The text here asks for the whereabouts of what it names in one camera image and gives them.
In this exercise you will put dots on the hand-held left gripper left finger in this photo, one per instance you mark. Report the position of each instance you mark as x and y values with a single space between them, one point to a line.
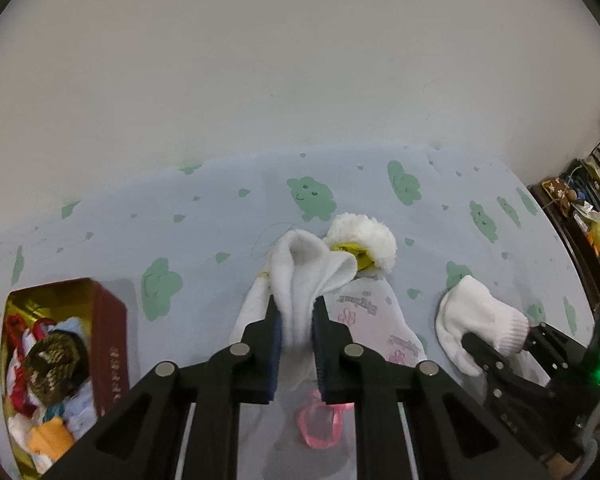
275 355

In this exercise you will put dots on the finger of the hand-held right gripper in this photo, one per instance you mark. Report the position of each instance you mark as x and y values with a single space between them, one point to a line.
555 355
510 390

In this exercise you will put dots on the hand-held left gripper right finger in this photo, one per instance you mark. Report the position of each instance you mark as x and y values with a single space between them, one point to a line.
320 355

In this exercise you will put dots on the white glove with pink cuff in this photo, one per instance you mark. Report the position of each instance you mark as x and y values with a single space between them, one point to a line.
475 310

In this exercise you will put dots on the red and gold tin box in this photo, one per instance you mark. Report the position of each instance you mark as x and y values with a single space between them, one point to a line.
110 340

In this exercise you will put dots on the orange small sock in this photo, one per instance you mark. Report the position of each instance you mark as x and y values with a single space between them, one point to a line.
50 437

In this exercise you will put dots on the white pink print tissue packet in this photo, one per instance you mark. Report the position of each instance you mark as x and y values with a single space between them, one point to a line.
370 320

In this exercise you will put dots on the pink ribbon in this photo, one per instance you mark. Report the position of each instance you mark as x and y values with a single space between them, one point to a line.
316 441

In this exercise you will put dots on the yellow cloth piece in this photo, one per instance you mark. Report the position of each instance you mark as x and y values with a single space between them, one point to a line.
352 252

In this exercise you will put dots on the dark wooden shelf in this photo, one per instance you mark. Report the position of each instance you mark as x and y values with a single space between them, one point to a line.
570 240

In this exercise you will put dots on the white fluffy yellow sock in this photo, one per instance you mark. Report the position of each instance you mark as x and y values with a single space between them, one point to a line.
365 235

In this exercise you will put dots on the pile of small trinkets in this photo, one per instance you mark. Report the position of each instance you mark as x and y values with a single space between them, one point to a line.
595 220

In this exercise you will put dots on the green cloud print bed sheet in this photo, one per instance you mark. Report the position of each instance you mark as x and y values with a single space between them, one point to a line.
180 220

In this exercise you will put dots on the white blue print cloth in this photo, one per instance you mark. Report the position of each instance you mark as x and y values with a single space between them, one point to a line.
80 405

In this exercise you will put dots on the red ribbon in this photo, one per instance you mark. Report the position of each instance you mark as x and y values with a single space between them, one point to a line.
16 395

